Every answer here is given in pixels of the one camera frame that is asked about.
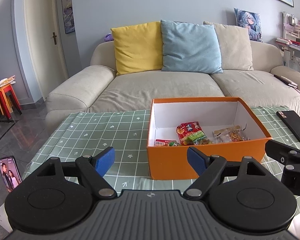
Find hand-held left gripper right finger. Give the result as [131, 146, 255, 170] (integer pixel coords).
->
[182, 147, 271, 198]

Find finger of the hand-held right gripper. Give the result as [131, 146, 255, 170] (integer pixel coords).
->
[264, 139, 300, 166]

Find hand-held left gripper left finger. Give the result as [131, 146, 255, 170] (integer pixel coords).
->
[35, 147, 118, 198]

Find orange cardboard box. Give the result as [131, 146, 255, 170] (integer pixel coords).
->
[147, 97, 273, 180]

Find green snack packet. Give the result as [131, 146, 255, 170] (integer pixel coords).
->
[186, 134, 206, 144]

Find red snack bag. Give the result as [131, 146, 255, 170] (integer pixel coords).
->
[176, 122, 206, 145]

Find red meat snack packet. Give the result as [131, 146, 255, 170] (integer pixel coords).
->
[154, 139, 178, 147]

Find tan snack packet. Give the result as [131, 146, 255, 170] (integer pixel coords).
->
[213, 127, 241, 137]

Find green checked tablecloth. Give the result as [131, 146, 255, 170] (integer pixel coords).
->
[24, 105, 300, 240]

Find black notebook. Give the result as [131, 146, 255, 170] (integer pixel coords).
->
[276, 110, 300, 142]

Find beige sofa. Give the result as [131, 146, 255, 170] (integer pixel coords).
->
[45, 40, 300, 132]

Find smartphone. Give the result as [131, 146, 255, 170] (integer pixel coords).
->
[0, 156, 23, 193]

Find red plastic stool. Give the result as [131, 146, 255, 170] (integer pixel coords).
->
[0, 84, 23, 120]

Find light blue pillow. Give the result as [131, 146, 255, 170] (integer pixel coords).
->
[160, 19, 224, 74]

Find beige pillow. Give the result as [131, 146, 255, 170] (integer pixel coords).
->
[203, 21, 254, 71]

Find white bookshelf with books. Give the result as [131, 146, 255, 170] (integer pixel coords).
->
[276, 11, 300, 68]

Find white phone stand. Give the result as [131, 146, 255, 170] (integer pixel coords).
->
[0, 201, 13, 233]

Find yellow plastic stool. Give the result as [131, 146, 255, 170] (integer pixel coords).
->
[0, 87, 14, 115]

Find yellow pillow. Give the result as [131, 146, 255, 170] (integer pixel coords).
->
[111, 21, 163, 76]

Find papers on stool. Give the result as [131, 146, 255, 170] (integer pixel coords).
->
[0, 76, 17, 88]

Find printed figure pillow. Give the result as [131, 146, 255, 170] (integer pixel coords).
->
[234, 7, 263, 42]

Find white door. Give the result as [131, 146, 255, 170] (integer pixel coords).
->
[24, 0, 69, 103]

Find wall poster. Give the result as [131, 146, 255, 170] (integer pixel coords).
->
[61, 0, 75, 34]

